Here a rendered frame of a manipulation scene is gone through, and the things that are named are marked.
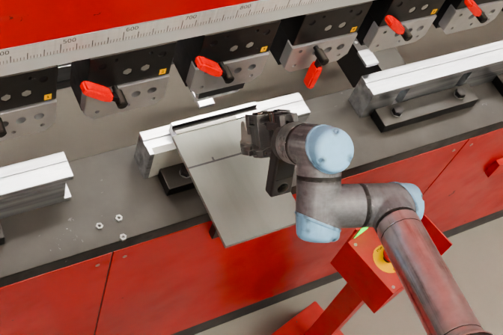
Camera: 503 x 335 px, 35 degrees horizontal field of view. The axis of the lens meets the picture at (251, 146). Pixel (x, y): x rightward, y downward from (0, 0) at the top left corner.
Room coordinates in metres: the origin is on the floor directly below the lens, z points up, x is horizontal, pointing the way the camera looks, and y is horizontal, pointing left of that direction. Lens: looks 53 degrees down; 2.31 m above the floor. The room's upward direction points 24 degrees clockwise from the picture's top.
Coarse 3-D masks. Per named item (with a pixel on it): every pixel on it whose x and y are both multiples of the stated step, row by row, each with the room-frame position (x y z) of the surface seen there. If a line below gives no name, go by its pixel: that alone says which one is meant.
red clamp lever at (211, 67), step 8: (200, 56) 0.87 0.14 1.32; (200, 64) 0.86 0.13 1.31; (208, 64) 0.87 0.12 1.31; (216, 64) 0.89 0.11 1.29; (224, 64) 0.92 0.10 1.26; (208, 72) 0.87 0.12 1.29; (216, 72) 0.88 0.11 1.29; (224, 72) 0.90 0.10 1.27; (224, 80) 0.90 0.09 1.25; (232, 80) 0.90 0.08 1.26
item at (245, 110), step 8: (248, 104) 1.08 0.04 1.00; (256, 104) 1.08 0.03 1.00; (216, 112) 1.02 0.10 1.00; (224, 112) 1.03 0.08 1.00; (232, 112) 1.04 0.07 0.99; (240, 112) 1.05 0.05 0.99; (248, 112) 1.05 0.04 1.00; (184, 120) 0.97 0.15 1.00; (192, 120) 0.98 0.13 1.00; (200, 120) 0.99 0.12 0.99; (208, 120) 1.00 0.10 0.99; (176, 128) 0.95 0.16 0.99; (184, 128) 0.96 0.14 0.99
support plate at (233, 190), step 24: (240, 120) 1.03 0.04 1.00; (192, 144) 0.92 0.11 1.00; (216, 144) 0.94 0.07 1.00; (192, 168) 0.87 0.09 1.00; (216, 168) 0.89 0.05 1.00; (240, 168) 0.91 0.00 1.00; (264, 168) 0.94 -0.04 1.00; (216, 192) 0.84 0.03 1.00; (240, 192) 0.86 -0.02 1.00; (264, 192) 0.88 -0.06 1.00; (216, 216) 0.79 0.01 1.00; (240, 216) 0.81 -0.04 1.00; (264, 216) 0.83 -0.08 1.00; (288, 216) 0.85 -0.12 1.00; (240, 240) 0.76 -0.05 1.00
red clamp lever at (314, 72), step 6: (318, 48) 1.07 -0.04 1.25; (318, 54) 1.05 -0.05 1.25; (324, 54) 1.06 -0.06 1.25; (318, 60) 1.05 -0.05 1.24; (324, 60) 1.04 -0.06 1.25; (312, 66) 1.05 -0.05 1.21; (318, 66) 1.05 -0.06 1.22; (312, 72) 1.05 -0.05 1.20; (318, 72) 1.05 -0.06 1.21; (306, 78) 1.05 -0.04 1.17; (312, 78) 1.05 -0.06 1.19; (306, 84) 1.05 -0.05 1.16; (312, 84) 1.05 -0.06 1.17
